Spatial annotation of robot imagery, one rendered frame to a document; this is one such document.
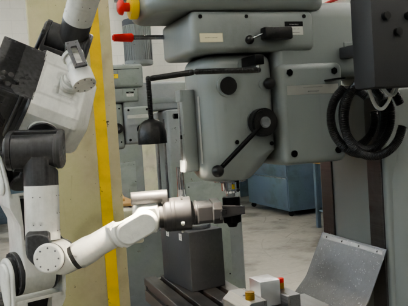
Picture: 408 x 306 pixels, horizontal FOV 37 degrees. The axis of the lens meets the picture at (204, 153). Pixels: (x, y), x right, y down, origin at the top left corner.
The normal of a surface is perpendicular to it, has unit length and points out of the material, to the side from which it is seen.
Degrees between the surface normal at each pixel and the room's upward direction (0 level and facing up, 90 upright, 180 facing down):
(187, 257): 90
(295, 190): 90
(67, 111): 57
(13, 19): 90
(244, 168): 123
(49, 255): 85
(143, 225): 101
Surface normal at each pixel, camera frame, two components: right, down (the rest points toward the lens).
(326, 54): 0.35, 0.03
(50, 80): 0.48, -0.54
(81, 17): 0.28, 0.74
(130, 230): 0.11, 0.23
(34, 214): -0.04, -0.03
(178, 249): -0.88, 0.08
